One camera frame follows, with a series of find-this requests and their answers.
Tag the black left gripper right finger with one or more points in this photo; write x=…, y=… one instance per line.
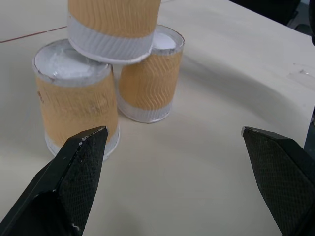
x=280, y=177

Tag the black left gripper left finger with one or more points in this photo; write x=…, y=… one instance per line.
x=64, y=182

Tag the orange ribbed paper cup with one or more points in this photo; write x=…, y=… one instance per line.
x=78, y=105
x=113, y=27
x=150, y=86

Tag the dark object beyond table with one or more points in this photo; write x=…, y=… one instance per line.
x=278, y=11

